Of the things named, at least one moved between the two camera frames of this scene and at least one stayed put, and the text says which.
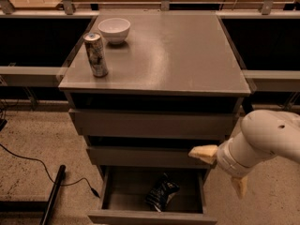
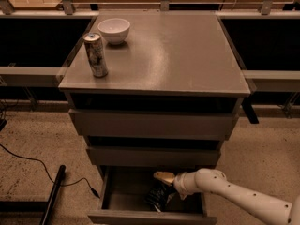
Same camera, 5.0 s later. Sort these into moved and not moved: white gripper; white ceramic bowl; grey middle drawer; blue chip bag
Moved: white gripper
Not moved: grey middle drawer; blue chip bag; white ceramic bowl
